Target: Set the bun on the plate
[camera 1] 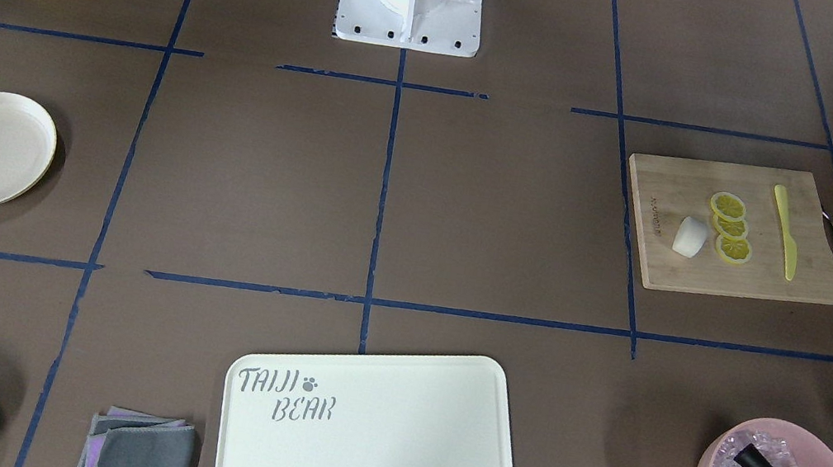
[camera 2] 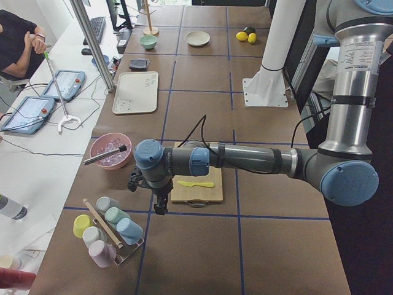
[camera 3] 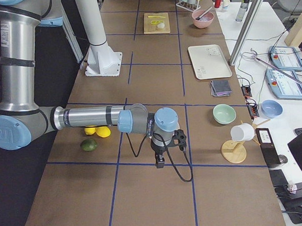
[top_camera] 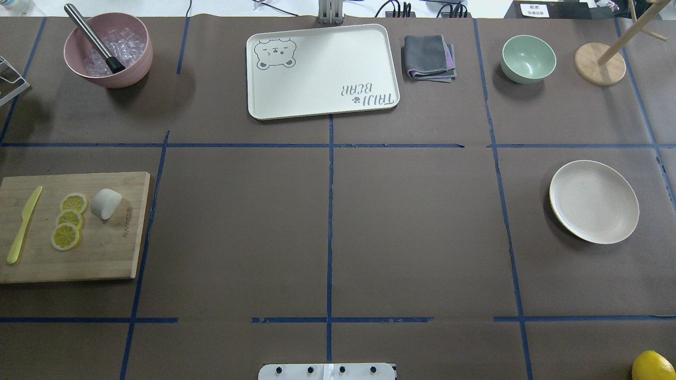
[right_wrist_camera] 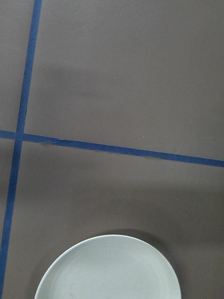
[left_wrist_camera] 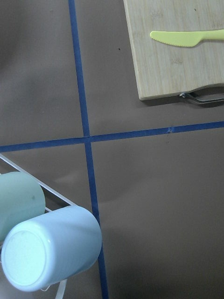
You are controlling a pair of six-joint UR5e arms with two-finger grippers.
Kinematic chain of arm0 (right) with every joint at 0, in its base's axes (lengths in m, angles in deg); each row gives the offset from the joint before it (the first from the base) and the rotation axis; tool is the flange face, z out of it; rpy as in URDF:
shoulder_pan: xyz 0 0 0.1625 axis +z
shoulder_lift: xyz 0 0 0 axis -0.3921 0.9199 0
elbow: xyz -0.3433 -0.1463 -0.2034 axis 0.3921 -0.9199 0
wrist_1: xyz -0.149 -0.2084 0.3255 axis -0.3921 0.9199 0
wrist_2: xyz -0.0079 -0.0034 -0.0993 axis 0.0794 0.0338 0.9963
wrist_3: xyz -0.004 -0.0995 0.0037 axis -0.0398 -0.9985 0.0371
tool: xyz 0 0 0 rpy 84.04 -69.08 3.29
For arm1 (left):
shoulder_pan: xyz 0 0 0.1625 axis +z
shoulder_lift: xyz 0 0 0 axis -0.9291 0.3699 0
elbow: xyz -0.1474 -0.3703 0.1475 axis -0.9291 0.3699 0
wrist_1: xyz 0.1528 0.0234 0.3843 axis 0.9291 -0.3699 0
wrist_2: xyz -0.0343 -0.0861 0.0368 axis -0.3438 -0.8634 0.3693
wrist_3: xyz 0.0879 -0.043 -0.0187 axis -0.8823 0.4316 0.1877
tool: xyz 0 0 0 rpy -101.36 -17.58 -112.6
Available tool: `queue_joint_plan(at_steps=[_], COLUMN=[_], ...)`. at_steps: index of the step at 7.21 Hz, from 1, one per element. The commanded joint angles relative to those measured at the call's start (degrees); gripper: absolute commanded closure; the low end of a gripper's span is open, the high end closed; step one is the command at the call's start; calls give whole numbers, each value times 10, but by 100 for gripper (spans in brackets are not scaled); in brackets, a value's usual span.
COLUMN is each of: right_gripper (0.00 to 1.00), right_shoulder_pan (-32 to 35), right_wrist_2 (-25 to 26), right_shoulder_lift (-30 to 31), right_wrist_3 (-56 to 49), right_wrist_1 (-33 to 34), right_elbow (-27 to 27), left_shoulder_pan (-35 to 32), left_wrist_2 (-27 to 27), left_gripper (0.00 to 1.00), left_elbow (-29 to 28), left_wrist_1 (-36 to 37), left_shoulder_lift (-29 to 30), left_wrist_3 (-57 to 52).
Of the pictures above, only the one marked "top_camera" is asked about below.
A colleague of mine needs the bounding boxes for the cream round plate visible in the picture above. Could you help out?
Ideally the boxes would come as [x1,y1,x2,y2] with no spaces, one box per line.
[549,160,640,244]

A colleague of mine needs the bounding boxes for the cream bear tray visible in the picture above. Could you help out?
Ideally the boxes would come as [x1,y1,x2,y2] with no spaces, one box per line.
[246,24,400,120]

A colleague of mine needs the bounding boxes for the grey purple folded cloth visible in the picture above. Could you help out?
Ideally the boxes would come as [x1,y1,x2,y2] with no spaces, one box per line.
[403,35,457,83]

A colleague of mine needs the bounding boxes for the black power strip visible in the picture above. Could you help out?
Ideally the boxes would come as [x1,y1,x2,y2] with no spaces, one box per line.
[375,1,471,18]

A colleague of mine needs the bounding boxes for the mint green bowl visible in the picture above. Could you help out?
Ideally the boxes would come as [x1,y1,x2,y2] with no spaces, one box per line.
[501,35,557,84]

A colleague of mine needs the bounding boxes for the bamboo cutting board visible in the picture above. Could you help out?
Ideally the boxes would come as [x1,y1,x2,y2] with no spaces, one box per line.
[1,172,151,283]

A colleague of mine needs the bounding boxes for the steel muddler black tip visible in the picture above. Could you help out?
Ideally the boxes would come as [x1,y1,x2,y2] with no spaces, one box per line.
[63,3,126,74]

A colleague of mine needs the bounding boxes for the clear ice cubes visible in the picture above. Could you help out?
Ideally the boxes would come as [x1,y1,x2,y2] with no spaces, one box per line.
[84,28,146,77]

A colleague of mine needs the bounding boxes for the lemon slice top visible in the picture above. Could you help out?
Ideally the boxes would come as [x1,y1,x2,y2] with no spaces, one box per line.
[60,193,89,214]

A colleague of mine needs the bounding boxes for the lemon slice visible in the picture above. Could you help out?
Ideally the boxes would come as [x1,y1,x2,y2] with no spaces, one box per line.
[50,222,81,252]
[60,193,89,214]
[55,210,84,229]

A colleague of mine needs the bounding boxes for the lemon slice middle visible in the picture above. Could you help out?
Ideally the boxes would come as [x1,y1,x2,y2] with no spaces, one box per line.
[55,210,84,229]

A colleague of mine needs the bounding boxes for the lemon slice bottom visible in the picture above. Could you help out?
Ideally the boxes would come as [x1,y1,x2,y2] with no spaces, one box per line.
[50,222,81,252]

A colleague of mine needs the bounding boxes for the wooden mug tree stand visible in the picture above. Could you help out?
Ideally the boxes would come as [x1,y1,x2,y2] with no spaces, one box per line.
[574,1,671,87]

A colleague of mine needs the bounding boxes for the pink bowl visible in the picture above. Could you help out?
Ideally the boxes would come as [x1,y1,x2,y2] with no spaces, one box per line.
[63,13,154,88]

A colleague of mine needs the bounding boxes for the yellow plastic knife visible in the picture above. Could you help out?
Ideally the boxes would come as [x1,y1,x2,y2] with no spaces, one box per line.
[6,187,43,265]

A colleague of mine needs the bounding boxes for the yellow lemon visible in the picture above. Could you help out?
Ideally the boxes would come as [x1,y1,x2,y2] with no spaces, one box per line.
[632,350,675,379]

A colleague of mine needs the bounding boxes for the aluminium camera post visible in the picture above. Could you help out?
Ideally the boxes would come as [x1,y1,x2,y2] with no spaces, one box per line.
[318,0,344,25]

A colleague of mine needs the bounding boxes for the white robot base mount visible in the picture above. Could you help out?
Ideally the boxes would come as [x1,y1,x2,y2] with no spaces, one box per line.
[258,363,398,379]

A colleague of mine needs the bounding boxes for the white wire cup rack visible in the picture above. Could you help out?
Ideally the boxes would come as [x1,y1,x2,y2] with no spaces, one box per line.
[0,56,31,106]

